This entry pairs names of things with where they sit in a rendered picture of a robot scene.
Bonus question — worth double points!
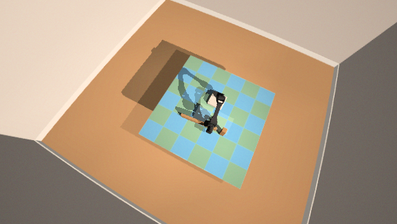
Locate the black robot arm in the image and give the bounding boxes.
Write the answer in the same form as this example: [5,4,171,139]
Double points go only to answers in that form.
[204,92,226,133]

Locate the brown wooden post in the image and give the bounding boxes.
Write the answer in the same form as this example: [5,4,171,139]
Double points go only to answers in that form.
[219,127,228,136]

